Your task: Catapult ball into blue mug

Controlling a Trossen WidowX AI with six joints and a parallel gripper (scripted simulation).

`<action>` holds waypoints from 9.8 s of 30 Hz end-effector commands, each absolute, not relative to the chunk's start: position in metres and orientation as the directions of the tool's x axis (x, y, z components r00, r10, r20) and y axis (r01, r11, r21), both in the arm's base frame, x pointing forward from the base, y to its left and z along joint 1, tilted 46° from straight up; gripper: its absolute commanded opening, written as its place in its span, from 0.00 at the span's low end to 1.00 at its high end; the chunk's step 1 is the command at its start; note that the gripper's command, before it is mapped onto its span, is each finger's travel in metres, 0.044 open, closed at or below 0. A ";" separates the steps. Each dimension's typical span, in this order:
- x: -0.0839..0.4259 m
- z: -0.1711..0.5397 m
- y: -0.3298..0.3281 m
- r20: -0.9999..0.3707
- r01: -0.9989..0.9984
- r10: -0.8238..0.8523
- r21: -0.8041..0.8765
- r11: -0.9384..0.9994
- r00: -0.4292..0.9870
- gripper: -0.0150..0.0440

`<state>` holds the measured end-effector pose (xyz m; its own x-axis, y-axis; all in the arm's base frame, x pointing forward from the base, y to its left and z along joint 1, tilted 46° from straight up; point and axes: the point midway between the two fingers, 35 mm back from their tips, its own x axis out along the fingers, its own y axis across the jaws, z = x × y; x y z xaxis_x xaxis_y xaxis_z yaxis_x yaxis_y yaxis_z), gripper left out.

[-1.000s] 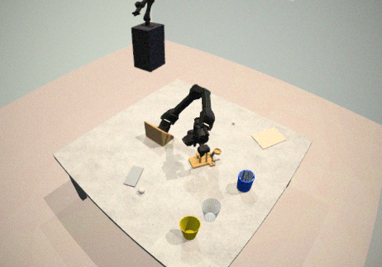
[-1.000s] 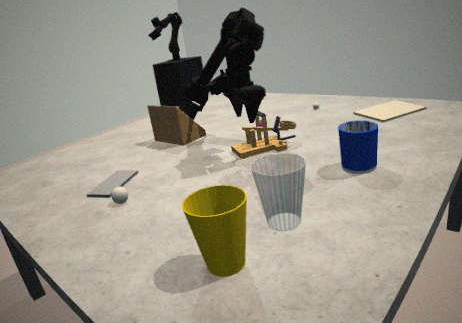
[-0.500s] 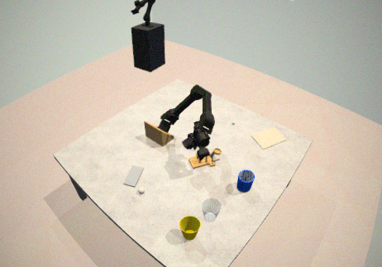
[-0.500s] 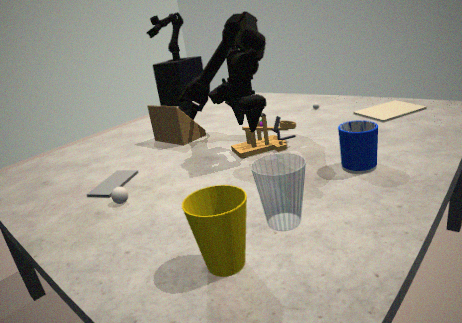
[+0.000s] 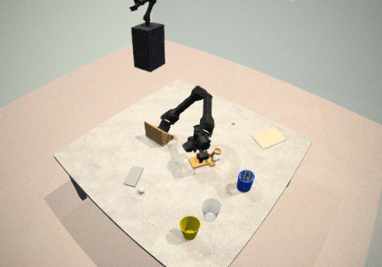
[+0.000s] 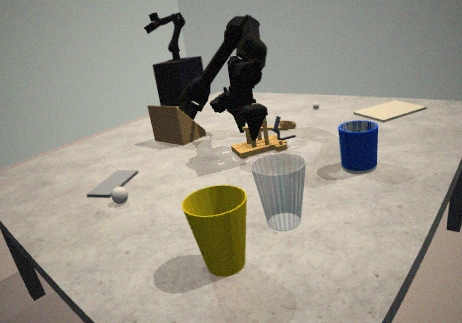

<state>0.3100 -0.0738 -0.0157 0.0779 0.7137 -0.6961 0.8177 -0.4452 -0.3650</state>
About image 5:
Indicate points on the white ball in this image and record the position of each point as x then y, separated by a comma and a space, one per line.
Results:
141, 190

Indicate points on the olive yellow cup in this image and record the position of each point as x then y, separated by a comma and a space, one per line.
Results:
189, 227

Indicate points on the blue cup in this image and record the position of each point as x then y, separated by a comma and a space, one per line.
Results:
245, 181

